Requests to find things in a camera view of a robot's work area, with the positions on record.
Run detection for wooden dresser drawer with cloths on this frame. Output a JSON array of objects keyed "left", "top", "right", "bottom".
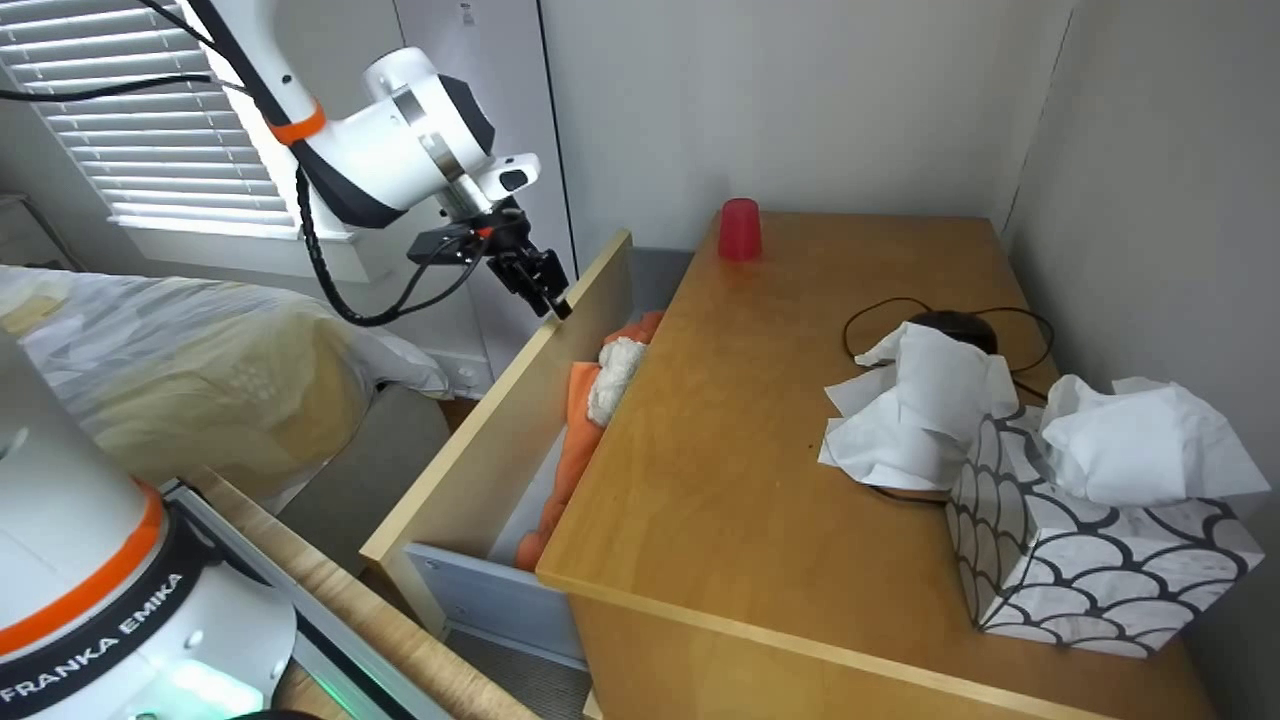
[{"left": 355, "top": 226, "right": 673, "bottom": 673}]

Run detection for white bed sheet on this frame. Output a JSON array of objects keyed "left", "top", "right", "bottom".
[{"left": 0, "top": 256, "right": 460, "bottom": 500}]

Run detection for thin black cable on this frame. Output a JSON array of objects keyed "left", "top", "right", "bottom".
[{"left": 0, "top": 67, "right": 220, "bottom": 109}]

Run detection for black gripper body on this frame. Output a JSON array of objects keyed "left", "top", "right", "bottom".
[{"left": 469, "top": 192, "right": 541, "bottom": 280}]

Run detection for orange cloth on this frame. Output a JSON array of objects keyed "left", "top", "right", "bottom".
[{"left": 512, "top": 309, "right": 669, "bottom": 574}]

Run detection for white window blinds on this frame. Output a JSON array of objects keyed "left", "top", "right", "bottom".
[{"left": 0, "top": 0, "right": 303, "bottom": 246}]

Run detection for wood edged robot table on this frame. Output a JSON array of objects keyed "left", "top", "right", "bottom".
[{"left": 163, "top": 464, "right": 543, "bottom": 720}]

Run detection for scale patterned tissue box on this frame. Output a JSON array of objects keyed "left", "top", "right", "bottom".
[{"left": 941, "top": 408, "right": 1272, "bottom": 664}]

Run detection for white cloth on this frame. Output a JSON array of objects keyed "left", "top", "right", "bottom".
[{"left": 584, "top": 330, "right": 652, "bottom": 432}]

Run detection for red plastic cup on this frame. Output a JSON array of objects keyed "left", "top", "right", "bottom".
[{"left": 710, "top": 195, "right": 766, "bottom": 269}]

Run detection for white tissue in box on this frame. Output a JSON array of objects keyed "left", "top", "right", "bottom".
[{"left": 1035, "top": 371, "right": 1275, "bottom": 511}]

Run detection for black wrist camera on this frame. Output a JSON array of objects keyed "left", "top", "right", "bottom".
[{"left": 404, "top": 222, "right": 483, "bottom": 269}]

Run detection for yellow blanket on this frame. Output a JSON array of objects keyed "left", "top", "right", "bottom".
[{"left": 88, "top": 309, "right": 370, "bottom": 493}]

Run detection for white crumpled plastic bag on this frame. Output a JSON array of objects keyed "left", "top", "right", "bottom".
[{"left": 817, "top": 314, "right": 1022, "bottom": 500}]

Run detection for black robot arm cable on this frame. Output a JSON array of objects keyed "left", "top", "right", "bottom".
[{"left": 175, "top": 0, "right": 481, "bottom": 330}]

